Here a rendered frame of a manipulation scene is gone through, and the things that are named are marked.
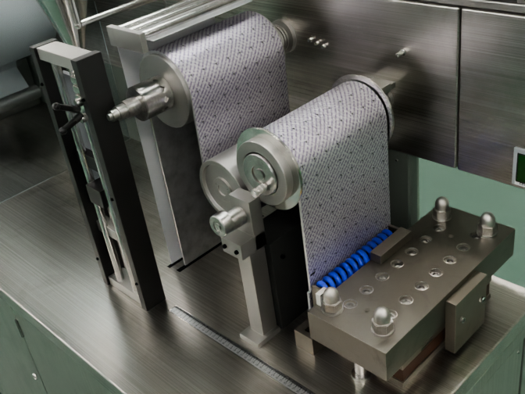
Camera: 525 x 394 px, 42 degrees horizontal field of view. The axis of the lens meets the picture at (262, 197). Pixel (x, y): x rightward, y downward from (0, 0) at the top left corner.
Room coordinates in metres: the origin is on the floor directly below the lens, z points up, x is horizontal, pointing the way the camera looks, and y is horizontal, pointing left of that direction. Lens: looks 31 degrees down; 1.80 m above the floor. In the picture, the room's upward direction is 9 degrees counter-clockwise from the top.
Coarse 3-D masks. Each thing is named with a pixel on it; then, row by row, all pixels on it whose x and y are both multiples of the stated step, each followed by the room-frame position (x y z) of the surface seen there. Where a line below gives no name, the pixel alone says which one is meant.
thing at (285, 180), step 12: (252, 144) 0.97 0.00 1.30; (264, 144) 0.96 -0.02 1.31; (240, 156) 1.00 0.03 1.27; (264, 156) 0.95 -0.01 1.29; (276, 156) 0.94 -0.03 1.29; (240, 168) 1.00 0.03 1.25; (276, 168) 0.93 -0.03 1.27; (288, 168) 0.93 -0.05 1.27; (288, 180) 0.92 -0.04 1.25; (276, 192) 0.94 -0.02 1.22; (288, 192) 0.93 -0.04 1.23; (276, 204) 0.94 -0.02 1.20
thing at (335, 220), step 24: (360, 168) 1.03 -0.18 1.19; (384, 168) 1.07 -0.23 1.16; (336, 192) 0.99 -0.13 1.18; (360, 192) 1.03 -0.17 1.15; (384, 192) 1.07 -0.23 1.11; (312, 216) 0.94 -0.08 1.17; (336, 216) 0.98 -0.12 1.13; (360, 216) 1.02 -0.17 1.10; (384, 216) 1.07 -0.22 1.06; (312, 240) 0.94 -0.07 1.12; (336, 240) 0.98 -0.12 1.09; (360, 240) 1.02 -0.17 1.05; (312, 264) 0.94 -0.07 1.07; (336, 264) 0.97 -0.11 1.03
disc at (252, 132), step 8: (248, 128) 1.00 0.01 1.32; (256, 128) 0.98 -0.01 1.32; (240, 136) 1.02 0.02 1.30; (248, 136) 1.00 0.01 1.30; (256, 136) 0.98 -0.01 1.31; (264, 136) 0.97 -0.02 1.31; (272, 136) 0.96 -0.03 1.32; (240, 144) 1.02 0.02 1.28; (280, 144) 0.94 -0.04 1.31; (288, 152) 0.93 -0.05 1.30; (288, 160) 0.93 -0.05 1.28; (296, 168) 0.92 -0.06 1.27; (296, 176) 0.92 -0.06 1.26; (296, 184) 0.92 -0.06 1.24; (296, 192) 0.93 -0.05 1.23; (288, 200) 0.94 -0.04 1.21; (296, 200) 0.93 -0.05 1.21; (280, 208) 0.96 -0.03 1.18; (288, 208) 0.94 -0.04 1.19
